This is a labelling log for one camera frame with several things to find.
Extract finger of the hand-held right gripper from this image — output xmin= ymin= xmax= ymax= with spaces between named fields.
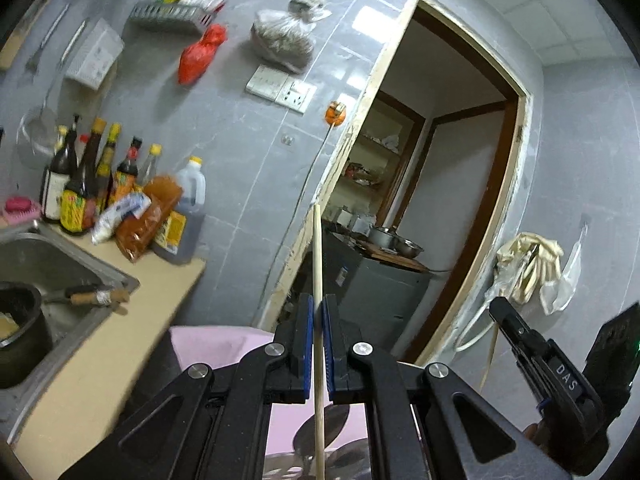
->
xmin=489 ymin=297 xmax=551 ymax=361

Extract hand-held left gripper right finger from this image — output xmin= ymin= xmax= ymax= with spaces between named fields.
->
xmin=322 ymin=294 xmax=573 ymax=480

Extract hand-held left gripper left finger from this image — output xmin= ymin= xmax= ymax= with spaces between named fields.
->
xmin=57 ymin=292 xmax=316 ymax=480

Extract wooden chopstick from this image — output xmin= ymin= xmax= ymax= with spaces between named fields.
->
xmin=311 ymin=204 xmax=326 ymax=480

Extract person's right hand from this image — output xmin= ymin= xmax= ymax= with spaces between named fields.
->
xmin=522 ymin=422 xmax=551 ymax=455

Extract crumpled clear plastic bag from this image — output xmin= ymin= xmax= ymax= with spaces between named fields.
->
xmin=482 ymin=260 xmax=521 ymax=311

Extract cream rubber gloves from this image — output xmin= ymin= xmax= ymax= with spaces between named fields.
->
xmin=495 ymin=231 xmax=565 ymax=306

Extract metal spoon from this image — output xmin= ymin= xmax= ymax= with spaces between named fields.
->
xmin=325 ymin=437 xmax=371 ymax=480
xmin=292 ymin=402 xmax=351 ymax=456

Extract grey cabinet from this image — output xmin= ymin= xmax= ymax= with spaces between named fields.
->
xmin=295 ymin=230 xmax=433 ymax=361

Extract pink cloth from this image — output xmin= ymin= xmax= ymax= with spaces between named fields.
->
xmin=169 ymin=325 xmax=371 ymax=480

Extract brown chopping board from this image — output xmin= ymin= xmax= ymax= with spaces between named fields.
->
xmin=350 ymin=240 xmax=431 ymax=273

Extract metal pot with lid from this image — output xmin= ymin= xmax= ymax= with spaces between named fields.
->
xmin=367 ymin=226 xmax=398 ymax=251

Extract metal bowl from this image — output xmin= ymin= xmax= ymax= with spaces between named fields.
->
xmin=395 ymin=238 xmax=426 ymax=259

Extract wooden shelf unit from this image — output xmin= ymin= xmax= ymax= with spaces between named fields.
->
xmin=320 ymin=90 xmax=426 ymax=231

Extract large plastic oil jug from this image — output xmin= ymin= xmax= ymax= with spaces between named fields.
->
xmin=150 ymin=156 xmax=207 ymax=266

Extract orange spice packet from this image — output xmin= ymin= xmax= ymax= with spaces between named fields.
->
xmin=114 ymin=175 xmax=185 ymax=263

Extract white plastic packet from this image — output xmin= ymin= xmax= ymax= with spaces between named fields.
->
xmin=91 ymin=192 xmax=152 ymax=246

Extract clear yellow-cap bottle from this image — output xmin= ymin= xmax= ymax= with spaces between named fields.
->
xmin=135 ymin=143 xmax=163 ymax=188

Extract red-cap sauce bottle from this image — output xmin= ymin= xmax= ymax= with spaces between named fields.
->
xmin=111 ymin=136 xmax=143 ymax=206

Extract steel sink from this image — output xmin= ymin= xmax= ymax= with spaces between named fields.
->
xmin=0 ymin=222 xmax=141 ymax=391

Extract brown-cap sauce bottle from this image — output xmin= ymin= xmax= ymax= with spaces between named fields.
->
xmin=60 ymin=117 xmax=108 ymax=236

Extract yellow-cap dark bottle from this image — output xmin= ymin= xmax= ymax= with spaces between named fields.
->
xmin=95 ymin=122 xmax=123 ymax=213

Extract black pot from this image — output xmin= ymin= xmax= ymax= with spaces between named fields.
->
xmin=0 ymin=282 xmax=53 ymax=391

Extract dark pump-top bottle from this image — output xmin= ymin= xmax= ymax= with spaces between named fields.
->
xmin=40 ymin=114 xmax=82 ymax=224

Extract red plastic bag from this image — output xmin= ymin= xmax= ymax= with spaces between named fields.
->
xmin=177 ymin=24 xmax=228 ymax=86

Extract clear bag of dried goods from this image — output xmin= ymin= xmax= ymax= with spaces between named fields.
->
xmin=250 ymin=0 xmax=331 ymax=73

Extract pink scrub brush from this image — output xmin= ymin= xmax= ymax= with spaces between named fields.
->
xmin=2 ymin=196 xmax=41 ymax=221

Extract metal strainer ladle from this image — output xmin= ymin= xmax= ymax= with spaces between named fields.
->
xmin=17 ymin=20 xmax=88 ymax=171

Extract metal peeler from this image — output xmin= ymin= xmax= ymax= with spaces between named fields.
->
xmin=25 ymin=4 xmax=71 ymax=73

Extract pale door frame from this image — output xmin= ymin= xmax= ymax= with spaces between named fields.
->
xmin=252 ymin=0 xmax=533 ymax=366

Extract thin wall cable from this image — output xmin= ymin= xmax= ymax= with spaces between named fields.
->
xmin=262 ymin=122 xmax=333 ymax=306

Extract wooden-handled knife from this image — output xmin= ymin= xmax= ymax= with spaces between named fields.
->
xmin=42 ymin=285 xmax=131 ymax=316

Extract orange wall hook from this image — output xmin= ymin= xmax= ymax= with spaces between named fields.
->
xmin=322 ymin=101 xmax=347 ymax=126

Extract white wall socket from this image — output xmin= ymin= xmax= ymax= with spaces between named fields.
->
xmin=276 ymin=79 xmax=318 ymax=113

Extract white wall switch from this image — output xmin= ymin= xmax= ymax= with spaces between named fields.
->
xmin=245 ymin=64 xmax=291 ymax=101

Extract white wall box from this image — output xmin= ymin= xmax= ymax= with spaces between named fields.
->
xmin=65 ymin=17 xmax=125 ymax=92

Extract grey wall rack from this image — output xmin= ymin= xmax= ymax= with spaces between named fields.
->
xmin=127 ymin=2 xmax=226 ymax=36

